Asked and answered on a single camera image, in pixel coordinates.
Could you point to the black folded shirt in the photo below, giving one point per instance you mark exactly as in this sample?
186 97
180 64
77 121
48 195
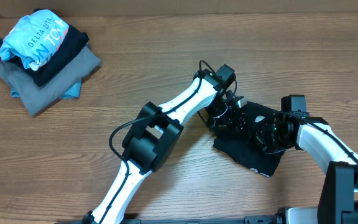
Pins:
72 45

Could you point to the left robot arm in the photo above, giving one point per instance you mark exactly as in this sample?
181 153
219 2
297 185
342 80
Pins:
152 136

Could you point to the grey folded shirt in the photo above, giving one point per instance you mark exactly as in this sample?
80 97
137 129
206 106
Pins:
36 98

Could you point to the light blue printed folded shirt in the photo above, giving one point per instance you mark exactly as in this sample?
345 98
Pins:
34 39

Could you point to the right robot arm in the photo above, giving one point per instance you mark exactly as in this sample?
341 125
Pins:
338 202

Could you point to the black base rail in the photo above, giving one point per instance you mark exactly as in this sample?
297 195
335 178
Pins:
264 219

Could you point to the black polo shirt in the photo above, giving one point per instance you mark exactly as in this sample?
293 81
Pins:
239 146

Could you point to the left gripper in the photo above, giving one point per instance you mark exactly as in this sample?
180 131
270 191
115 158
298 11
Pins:
230 123

